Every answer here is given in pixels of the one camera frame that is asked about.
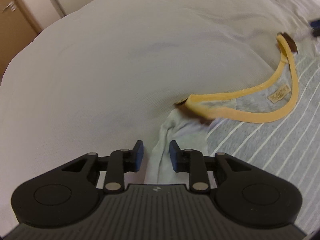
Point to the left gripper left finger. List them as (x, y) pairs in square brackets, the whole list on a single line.
[(72, 191)]

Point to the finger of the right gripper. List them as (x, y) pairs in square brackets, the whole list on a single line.
[(315, 26)]

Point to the white bed duvet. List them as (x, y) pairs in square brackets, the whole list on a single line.
[(109, 74)]

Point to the grey white-striped t-shirt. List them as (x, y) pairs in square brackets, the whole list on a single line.
[(273, 126)]

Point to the silver door handle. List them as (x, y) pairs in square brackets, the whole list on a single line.
[(11, 6)]

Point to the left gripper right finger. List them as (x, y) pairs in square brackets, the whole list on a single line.
[(242, 192)]

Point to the brown wooden door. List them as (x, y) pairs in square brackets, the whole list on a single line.
[(18, 29)]

